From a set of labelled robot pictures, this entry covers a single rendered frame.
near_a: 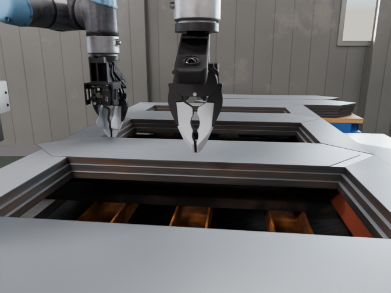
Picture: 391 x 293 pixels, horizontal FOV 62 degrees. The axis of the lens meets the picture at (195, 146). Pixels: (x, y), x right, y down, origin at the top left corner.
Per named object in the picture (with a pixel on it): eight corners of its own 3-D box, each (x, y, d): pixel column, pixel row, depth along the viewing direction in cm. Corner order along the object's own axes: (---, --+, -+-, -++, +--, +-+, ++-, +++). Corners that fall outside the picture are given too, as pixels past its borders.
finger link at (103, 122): (93, 143, 83) (90, 106, 80) (102, 137, 88) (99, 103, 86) (105, 143, 82) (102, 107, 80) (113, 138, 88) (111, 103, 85)
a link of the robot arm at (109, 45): (93, 37, 83) (125, 37, 82) (95, 56, 84) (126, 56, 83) (80, 36, 75) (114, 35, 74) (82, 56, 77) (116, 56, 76)
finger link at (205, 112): (215, 146, 62) (216, 96, 59) (213, 154, 56) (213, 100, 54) (198, 145, 62) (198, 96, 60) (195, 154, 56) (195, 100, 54)
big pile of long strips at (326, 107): (336, 106, 186) (337, 95, 185) (363, 118, 148) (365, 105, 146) (197, 103, 195) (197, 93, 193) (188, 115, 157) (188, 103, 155)
